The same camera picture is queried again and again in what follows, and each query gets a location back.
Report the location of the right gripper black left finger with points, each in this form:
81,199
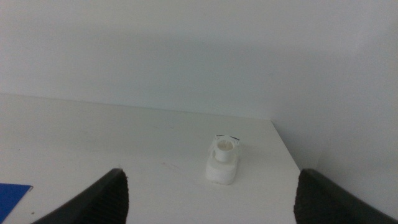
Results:
102,202

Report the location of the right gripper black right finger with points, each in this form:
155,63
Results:
323,202

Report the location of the white toy shoe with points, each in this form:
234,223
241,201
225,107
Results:
221,172

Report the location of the blue rectangular mat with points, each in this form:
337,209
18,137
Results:
11,196

